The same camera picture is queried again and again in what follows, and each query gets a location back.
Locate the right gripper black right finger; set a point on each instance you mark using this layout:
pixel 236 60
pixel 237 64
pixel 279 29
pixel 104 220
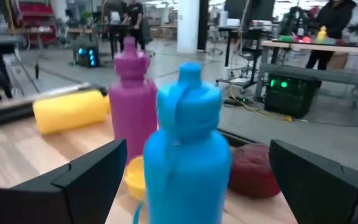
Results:
pixel 322 199

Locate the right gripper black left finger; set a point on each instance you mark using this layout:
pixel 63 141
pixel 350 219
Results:
pixel 73 199

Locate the yellow round toy food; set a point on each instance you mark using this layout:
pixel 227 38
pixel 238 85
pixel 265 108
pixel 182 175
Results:
pixel 134 179

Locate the dark red round toy food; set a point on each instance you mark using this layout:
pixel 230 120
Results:
pixel 250 171

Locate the yellow plastic bottle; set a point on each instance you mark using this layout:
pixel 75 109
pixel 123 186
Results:
pixel 70 112

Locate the magenta plastic bottle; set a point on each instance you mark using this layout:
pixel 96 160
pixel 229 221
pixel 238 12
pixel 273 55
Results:
pixel 132 109

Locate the blue plastic bottle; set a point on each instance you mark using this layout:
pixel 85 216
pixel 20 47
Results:
pixel 188 174

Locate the black background robot arm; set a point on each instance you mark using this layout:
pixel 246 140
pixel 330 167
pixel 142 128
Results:
pixel 294 18

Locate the computer with green lights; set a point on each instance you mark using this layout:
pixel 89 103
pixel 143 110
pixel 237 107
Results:
pixel 291 99

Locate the computer tower with blue lights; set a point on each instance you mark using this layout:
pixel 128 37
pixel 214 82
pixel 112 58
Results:
pixel 87 57

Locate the wooden top work table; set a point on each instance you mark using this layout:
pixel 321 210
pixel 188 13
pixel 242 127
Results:
pixel 322 48

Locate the small yellow bottle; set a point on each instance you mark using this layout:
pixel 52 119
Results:
pixel 322 35

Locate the person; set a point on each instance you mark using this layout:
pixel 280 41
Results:
pixel 331 21
pixel 134 18

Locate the green potted plant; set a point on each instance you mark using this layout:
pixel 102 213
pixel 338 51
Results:
pixel 85 17

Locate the red storage shelf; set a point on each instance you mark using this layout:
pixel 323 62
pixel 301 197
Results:
pixel 37 12

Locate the white square pillar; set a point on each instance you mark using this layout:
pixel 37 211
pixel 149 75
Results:
pixel 187 25

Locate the black aluminium rig frame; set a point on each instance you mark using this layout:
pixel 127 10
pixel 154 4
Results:
pixel 5 115

